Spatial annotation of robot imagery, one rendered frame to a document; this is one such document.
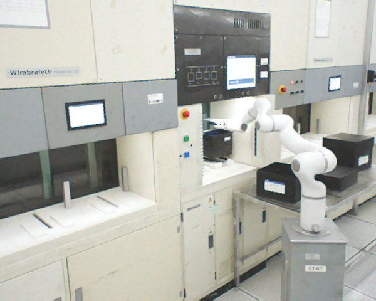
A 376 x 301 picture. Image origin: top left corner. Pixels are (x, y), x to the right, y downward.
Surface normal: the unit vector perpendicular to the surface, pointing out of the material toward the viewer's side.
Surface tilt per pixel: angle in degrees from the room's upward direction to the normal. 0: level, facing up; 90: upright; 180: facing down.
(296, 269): 90
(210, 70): 90
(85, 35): 90
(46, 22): 90
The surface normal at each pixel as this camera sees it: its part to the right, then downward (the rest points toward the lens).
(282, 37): 0.66, 0.15
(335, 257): -0.07, 0.22
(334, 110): -0.76, 0.17
